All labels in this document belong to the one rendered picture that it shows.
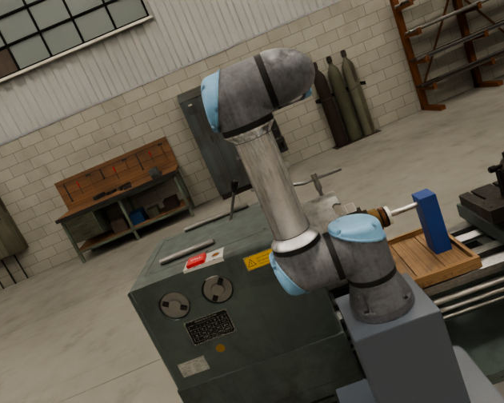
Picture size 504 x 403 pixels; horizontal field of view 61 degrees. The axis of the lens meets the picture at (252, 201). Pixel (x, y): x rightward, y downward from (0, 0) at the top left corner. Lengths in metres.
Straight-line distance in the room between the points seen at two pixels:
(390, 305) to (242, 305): 0.54
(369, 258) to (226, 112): 0.44
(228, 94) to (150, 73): 7.26
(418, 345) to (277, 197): 0.46
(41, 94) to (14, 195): 1.90
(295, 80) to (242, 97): 0.11
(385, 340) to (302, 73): 0.60
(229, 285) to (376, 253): 0.56
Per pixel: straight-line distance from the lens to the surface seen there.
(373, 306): 1.03
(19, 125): 8.71
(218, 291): 1.38
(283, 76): 0.87
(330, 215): 1.47
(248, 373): 1.54
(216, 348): 1.49
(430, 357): 1.10
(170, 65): 8.13
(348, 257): 0.97
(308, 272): 0.97
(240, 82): 0.87
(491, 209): 1.62
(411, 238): 1.86
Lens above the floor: 1.70
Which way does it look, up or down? 14 degrees down
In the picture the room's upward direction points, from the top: 23 degrees counter-clockwise
